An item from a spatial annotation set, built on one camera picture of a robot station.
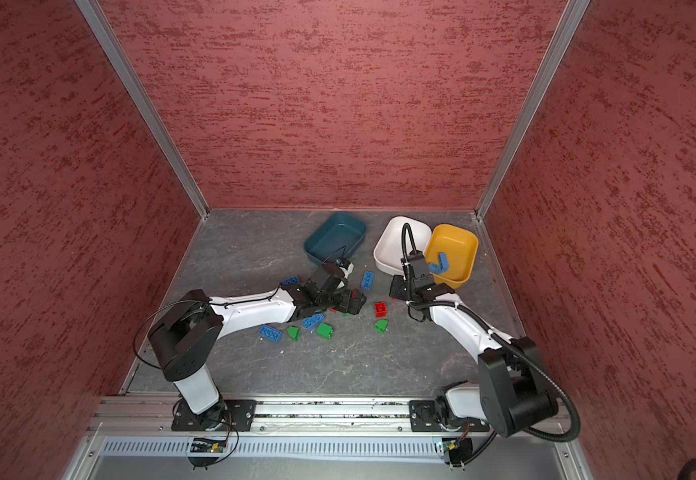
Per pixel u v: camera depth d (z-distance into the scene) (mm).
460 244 1102
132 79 826
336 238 1118
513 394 416
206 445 725
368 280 1001
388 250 1104
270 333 879
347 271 823
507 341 449
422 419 738
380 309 897
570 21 722
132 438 713
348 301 785
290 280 984
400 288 790
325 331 874
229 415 737
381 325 884
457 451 710
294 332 867
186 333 494
